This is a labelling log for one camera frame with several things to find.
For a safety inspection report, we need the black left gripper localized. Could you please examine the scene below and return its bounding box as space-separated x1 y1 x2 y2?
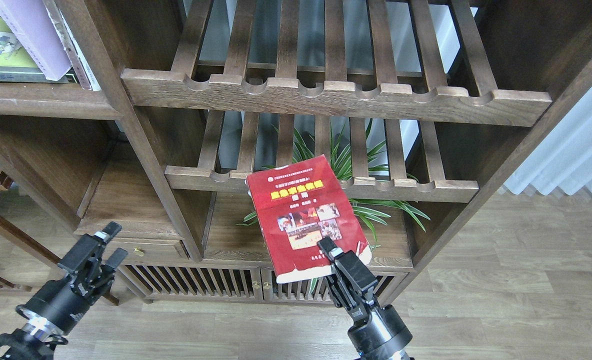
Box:
15 221 129 336

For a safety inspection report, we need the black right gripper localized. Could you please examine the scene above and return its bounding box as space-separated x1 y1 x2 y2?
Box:
317 237 413 360

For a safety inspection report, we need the red paperback book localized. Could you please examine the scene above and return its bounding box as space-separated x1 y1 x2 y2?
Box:
246 155 373 284

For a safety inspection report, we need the green and black book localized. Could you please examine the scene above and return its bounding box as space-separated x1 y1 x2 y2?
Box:
0 17 79 84

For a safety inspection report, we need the pale purple white book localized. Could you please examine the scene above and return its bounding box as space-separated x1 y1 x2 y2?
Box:
0 0 72 81

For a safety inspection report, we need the right slatted cabinet door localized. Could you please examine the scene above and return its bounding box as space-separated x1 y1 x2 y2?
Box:
261 268 408 307

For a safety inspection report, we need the slatted cabinet door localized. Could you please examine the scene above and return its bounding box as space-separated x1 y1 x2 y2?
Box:
261 268 408 307
123 264 264 303

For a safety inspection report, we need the wooden drawer with brass knob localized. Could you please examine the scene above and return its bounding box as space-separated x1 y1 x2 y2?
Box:
106 237 188 262

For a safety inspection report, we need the left slatted cabinet door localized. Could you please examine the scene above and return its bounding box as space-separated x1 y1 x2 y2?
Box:
123 264 264 303

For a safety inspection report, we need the green spider plant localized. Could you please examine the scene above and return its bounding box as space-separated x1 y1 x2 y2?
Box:
236 118 430 295

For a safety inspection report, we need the white book spine upright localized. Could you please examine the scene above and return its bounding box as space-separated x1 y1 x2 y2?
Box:
43 0 101 91

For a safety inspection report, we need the dark wooden bookshelf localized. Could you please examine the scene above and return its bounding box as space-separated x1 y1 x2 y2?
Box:
0 0 592 301

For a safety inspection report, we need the white pleated curtain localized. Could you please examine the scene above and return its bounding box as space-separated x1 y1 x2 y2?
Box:
504 87 592 195

